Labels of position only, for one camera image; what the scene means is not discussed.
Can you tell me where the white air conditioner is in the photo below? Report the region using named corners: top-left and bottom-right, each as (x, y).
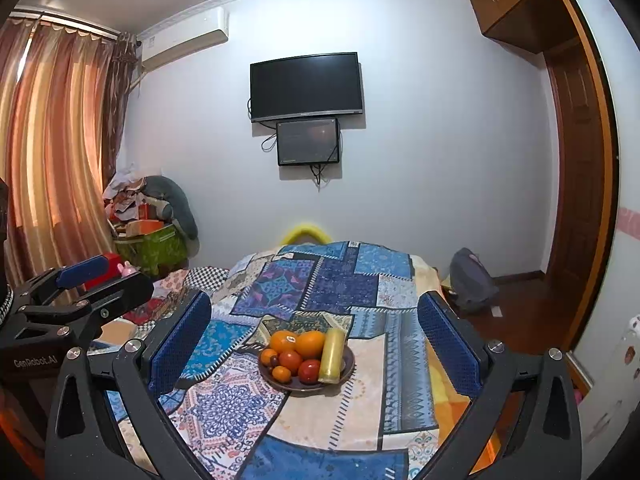
top-left (139, 7), bottom-right (230, 73)

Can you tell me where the small black monitor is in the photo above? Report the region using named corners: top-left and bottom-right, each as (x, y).
top-left (276, 117), bottom-right (341, 166)

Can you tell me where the wooden overhead cabinet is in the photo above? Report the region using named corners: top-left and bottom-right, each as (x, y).
top-left (467, 0), bottom-right (571, 53)

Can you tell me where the white appliance with stickers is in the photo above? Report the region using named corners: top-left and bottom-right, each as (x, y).
top-left (570, 312), bottom-right (640, 461)

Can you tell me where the dark brown round plate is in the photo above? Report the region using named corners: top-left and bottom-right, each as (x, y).
top-left (258, 336), bottom-right (357, 393)

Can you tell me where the black wall television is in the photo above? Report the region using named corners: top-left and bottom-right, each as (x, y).
top-left (250, 52), bottom-right (364, 124)

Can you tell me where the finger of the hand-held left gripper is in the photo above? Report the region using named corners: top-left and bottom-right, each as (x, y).
top-left (12, 254), bottom-right (110, 307)
top-left (20, 272), bottom-right (155, 356)

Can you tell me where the white wardrobe door pink print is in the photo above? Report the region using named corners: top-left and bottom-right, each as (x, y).
top-left (567, 0), bottom-right (640, 396)

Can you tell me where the green patterned storage box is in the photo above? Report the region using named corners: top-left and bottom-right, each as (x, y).
top-left (114, 222), bottom-right (188, 277)

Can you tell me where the striped orange curtain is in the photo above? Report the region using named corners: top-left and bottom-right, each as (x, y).
top-left (0, 17), bottom-right (136, 301)

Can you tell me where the blue patchwork blanket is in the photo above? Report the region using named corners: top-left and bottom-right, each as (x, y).
top-left (107, 240), bottom-right (441, 480)

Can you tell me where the medium orange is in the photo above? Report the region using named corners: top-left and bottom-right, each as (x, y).
top-left (270, 331), bottom-right (300, 354)

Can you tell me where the pile of clothes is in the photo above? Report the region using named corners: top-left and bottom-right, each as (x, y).
top-left (102, 162), bottom-right (151, 226)

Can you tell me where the large orange with sticker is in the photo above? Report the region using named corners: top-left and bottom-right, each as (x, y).
top-left (295, 331), bottom-right (327, 357)

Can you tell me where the orange cardboard box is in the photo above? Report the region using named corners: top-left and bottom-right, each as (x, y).
top-left (125, 220), bottom-right (166, 237)

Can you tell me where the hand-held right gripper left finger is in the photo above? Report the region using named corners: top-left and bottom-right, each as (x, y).
top-left (45, 290), bottom-right (213, 480)

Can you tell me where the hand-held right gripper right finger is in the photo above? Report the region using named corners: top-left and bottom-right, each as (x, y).
top-left (417, 291), bottom-right (583, 480)

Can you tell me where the brown wooden door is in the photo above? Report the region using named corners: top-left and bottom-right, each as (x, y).
top-left (542, 35), bottom-right (621, 361)

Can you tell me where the grey backpack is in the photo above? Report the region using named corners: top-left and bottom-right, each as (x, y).
top-left (449, 247), bottom-right (500, 311)

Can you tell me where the red box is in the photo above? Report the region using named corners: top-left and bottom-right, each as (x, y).
top-left (82, 254), bottom-right (125, 291)

